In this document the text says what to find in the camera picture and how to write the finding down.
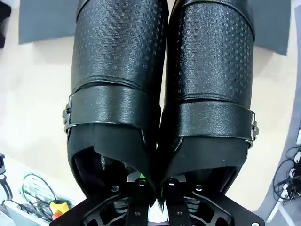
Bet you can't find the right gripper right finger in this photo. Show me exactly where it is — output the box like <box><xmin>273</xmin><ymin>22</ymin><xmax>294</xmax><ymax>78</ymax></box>
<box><xmin>159</xmin><ymin>175</ymin><xmax>266</xmax><ymax>226</ymax></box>

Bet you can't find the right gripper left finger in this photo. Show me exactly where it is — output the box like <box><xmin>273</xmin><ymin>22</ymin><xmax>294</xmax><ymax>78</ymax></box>
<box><xmin>50</xmin><ymin>173</ymin><xmax>156</xmax><ymax>226</ymax></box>

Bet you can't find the textured black buckle shoe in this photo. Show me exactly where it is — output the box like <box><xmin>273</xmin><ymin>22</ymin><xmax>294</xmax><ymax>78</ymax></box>
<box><xmin>62</xmin><ymin>0</ymin><xmax>170</xmax><ymax>206</ymax></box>
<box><xmin>156</xmin><ymin>0</ymin><xmax>260</xmax><ymax>206</ymax></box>

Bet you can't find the yellow emergency stop button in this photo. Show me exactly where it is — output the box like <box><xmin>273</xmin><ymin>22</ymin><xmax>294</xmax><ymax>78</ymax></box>
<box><xmin>50</xmin><ymin>199</ymin><xmax>71</xmax><ymax>221</ymax></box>

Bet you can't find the green cable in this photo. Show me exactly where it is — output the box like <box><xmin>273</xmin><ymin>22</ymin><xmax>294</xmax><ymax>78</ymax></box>
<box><xmin>22</xmin><ymin>172</ymin><xmax>59</xmax><ymax>209</ymax></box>

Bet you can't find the black cable bundle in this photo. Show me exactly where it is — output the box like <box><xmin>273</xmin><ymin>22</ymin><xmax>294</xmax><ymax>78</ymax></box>
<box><xmin>272</xmin><ymin>145</ymin><xmax>301</xmax><ymax>203</ymax></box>

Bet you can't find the black metal bracket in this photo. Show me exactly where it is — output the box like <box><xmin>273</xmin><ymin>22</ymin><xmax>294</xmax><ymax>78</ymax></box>
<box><xmin>0</xmin><ymin>152</ymin><xmax>13</xmax><ymax>202</ymax></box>

